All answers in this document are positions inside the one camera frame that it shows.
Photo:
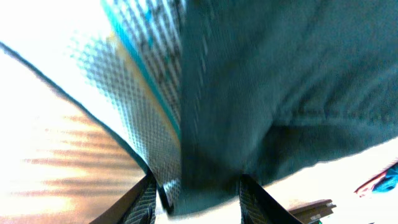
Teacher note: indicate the black shorts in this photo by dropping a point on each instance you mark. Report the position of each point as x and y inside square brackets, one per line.
[202, 92]

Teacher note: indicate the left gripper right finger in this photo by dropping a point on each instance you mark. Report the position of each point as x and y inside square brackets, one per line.
[259, 207]

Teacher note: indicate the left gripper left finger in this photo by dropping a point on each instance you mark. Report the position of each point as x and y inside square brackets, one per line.
[137, 206]

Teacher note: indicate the red and navy shirt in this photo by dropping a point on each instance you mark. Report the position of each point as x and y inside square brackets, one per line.
[382, 183]

